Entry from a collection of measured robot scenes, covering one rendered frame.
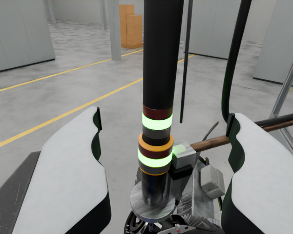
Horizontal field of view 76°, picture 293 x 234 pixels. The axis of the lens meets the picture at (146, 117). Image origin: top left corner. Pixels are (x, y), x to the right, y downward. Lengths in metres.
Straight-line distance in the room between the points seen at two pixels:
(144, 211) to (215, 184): 0.50
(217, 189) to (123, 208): 1.39
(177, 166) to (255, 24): 12.19
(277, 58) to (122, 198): 4.85
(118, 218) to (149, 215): 1.70
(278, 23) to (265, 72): 1.11
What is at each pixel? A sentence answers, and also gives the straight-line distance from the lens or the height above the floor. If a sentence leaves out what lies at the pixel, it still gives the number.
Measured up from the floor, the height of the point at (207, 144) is 1.55.
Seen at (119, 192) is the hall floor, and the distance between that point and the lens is 2.15.
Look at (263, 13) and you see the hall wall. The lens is 12.33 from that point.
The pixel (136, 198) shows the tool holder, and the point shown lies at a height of 1.46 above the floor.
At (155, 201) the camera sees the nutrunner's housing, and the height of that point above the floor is 1.47.
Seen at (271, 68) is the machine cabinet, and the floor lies 0.34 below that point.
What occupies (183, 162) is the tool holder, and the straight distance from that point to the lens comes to 0.26.
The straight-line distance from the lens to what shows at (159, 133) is 0.21.
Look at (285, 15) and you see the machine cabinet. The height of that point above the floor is 1.51.
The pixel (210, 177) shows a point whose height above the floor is 1.16.
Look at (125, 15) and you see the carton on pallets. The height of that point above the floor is 1.23.
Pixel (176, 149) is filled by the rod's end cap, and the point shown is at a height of 1.55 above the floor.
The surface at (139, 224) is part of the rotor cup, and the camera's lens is 0.55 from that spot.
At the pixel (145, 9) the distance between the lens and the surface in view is 0.18.
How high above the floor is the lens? 1.72
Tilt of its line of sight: 32 degrees down
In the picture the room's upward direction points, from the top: 1 degrees clockwise
